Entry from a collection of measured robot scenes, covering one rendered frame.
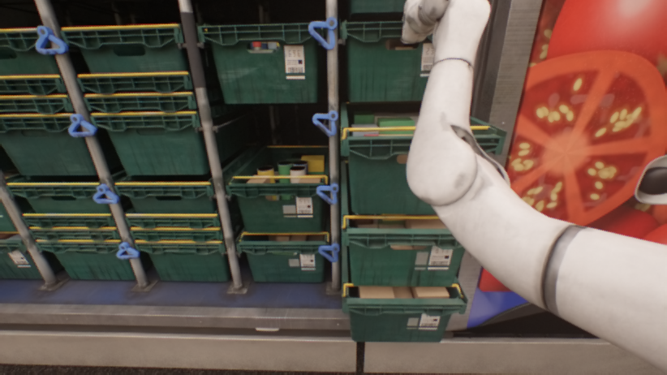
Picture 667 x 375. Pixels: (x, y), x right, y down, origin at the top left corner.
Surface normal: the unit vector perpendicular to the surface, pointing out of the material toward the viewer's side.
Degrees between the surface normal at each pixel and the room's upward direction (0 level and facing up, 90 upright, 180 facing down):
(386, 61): 94
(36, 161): 91
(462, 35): 65
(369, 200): 99
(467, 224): 69
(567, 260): 51
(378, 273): 93
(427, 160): 57
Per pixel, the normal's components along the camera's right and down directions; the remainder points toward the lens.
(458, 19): -0.07, -0.09
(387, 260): -0.03, 0.48
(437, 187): -0.81, -0.10
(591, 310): -0.89, 0.23
